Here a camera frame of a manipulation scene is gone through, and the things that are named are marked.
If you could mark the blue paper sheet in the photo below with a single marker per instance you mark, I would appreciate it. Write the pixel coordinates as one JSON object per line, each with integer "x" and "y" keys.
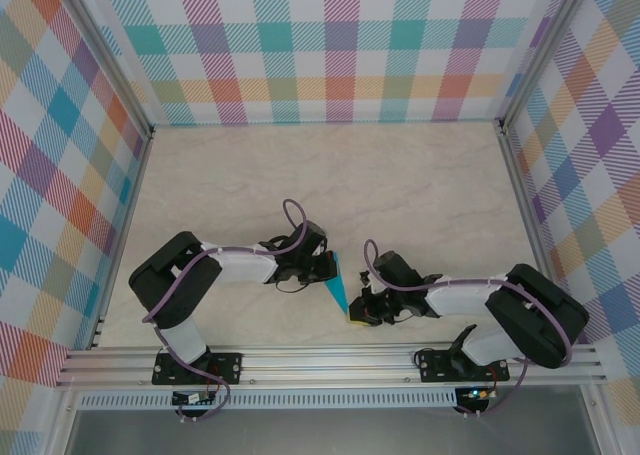
{"x": 337, "y": 287}

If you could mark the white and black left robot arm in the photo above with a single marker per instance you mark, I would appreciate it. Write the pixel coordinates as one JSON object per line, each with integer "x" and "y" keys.
{"x": 172, "y": 280}

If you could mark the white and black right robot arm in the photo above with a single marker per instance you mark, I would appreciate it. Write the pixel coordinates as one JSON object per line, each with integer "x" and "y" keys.
{"x": 537, "y": 315}

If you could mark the grey metal sheet panel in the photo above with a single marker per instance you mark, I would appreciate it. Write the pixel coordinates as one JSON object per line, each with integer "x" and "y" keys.
{"x": 325, "y": 432}

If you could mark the small circuit board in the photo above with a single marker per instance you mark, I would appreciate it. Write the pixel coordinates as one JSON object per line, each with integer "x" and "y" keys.
{"x": 185, "y": 399}
{"x": 477, "y": 394}

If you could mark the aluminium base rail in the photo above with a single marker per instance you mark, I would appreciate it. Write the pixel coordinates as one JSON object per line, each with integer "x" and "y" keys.
{"x": 325, "y": 362}

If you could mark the aluminium side rail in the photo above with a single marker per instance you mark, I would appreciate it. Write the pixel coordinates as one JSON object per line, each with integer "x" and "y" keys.
{"x": 533, "y": 225}
{"x": 130, "y": 210}

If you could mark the aluminium frame post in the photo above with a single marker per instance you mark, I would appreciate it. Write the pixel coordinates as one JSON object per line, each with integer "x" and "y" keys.
{"x": 111, "y": 60}
{"x": 540, "y": 57}

